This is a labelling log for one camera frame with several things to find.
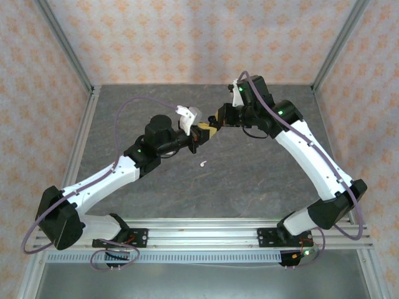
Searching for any black controller board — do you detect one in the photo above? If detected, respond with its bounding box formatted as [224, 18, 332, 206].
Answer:
[104, 249, 132, 269]
[279, 249, 314, 269]

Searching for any grey metal panel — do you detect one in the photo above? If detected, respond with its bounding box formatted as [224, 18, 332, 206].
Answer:
[37, 252, 375, 299]

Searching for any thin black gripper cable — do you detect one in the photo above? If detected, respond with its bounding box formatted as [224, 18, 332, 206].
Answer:
[242, 124, 269, 140]
[156, 141, 182, 159]

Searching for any aluminium frame post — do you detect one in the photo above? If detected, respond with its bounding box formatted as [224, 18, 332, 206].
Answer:
[33, 0, 95, 94]
[311, 0, 372, 93]

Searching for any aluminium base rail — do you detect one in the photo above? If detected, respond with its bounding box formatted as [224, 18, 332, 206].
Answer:
[76, 217, 373, 250]

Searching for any white slotted cable duct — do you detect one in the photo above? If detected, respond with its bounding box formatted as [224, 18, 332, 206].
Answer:
[46, 250, 283, 264]

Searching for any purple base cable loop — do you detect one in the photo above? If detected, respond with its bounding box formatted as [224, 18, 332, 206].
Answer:
[89, 241, 142, 272]
[304, 226, 327, 270]

